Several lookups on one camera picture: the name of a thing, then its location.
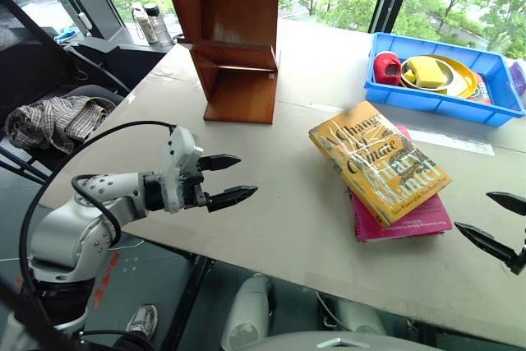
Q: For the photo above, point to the yellow sponge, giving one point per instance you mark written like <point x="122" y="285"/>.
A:
<point x="427" y="73"/>

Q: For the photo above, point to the blue plastic bin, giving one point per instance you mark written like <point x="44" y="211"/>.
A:
<point x="444" y="104"/>

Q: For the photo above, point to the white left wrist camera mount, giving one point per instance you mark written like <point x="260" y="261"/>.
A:
<point x="177" y="153"/>

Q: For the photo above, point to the yellow plastic plate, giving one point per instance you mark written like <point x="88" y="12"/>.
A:
<point x="462" y="79"/>

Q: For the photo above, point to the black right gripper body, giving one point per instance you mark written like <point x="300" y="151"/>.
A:
<point x="521" y="260"/>

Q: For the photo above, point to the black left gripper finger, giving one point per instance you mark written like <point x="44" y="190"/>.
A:
<point x="220" y="162"/>
<point x="230" y="197"/>

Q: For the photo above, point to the plaid checked cloth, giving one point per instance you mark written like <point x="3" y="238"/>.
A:
<point x="57" y="121"/>

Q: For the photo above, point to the clear bottle black cap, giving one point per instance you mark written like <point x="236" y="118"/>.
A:
<point x="160" y="26"/>
<point x="141" y="24"/>

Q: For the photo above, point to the white robot leg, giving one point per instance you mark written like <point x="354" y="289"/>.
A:
<point x="357" y="316"/>
<point x="246" y="314"/>

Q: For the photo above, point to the grey robot torso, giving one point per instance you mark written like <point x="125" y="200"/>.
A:
<point x="337" y="344"/>

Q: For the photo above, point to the black side desk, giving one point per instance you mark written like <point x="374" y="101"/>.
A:
<point x="123" y="59"/>

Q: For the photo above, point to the grey metal bowl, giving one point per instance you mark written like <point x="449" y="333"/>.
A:
<point x="448" y="75"/>

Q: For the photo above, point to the black mesh office chair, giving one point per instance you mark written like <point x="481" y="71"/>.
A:
<point x="29" y="59"/>

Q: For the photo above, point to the yellow hardcover book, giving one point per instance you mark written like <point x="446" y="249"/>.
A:
<point x="378" y="162"/>

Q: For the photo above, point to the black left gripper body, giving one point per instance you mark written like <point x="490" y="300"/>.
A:
<point x="193" y="194"/>

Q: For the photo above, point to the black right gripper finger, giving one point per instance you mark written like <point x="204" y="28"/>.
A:
<point x="513" y="202"/>
<point x="487" y="242"/>

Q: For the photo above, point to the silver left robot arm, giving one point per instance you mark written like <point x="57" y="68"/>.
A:
<point x="82" y="219"/>

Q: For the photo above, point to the purple plastic item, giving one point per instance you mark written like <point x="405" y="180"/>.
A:
<point x="520" y="79"/>

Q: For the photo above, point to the grey sneaker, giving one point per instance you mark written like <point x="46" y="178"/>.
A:
<point x="141" y="322"/>

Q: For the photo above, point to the brown wooden bookshelf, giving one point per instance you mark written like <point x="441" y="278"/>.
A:
<point x="238" y="38"/>

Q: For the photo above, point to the red snack packet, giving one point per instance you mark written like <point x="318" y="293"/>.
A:
<point x="483" y="92"/>

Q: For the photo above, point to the pink paperback book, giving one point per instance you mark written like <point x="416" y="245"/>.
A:
<point x="415" y="219"/>

